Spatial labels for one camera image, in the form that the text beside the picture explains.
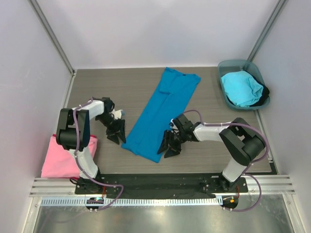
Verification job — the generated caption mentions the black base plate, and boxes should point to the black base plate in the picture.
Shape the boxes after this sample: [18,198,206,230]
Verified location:
[74,173,249,195]

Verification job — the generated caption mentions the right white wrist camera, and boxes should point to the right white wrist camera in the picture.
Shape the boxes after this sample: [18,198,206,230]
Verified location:
[169,119,177,129]

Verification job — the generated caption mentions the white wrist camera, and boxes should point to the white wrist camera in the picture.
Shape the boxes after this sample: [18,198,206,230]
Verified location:
[169,119,177,129]
[111,109,125,119]

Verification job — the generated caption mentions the pink folded t shirt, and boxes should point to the pink folded t shirt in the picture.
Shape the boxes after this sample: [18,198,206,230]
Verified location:
[40,134,99,179]

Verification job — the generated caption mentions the aluminium corner post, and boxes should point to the aluminium corner post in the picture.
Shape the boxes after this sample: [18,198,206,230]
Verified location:
[247,0,288,62]
[28,0,75,76]

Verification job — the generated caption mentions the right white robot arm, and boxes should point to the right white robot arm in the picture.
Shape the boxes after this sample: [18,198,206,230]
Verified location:
[157,114,270,192]

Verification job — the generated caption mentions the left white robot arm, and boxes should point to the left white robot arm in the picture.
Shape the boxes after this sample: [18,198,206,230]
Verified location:
[56,97,126,194]

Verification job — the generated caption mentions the left aluminium corner post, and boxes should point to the left aluminium corner post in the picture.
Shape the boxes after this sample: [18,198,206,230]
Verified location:
[28,0,75,76]

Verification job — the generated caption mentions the light blue t shirt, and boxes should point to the light blue t shirt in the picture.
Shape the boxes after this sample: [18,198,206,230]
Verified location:
[221,71,263,107]

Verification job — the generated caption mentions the slotted white cable duct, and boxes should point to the slotted white cable duct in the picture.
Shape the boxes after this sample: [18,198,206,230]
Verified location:
[41,196,223,207]

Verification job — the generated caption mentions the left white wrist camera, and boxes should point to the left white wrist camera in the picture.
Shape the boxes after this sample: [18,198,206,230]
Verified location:
[111,109,125,119]

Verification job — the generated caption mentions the aluminium front rail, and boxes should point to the aluminium front rail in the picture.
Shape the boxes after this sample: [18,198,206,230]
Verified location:
[29,175,295,197]

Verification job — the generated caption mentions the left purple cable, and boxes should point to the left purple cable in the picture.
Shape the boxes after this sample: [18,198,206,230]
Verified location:
[72,97,124,211]

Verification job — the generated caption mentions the black t shirt in bin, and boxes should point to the black t shirt in bin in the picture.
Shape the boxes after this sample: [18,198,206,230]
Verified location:
[246,75,270,108]

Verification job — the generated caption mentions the right aluminium corner post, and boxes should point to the right aluminium corner post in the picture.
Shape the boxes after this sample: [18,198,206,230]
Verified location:
[247,0,288,62]

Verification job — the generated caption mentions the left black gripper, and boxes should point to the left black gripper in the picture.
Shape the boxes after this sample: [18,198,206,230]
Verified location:
[96,114,126,145]

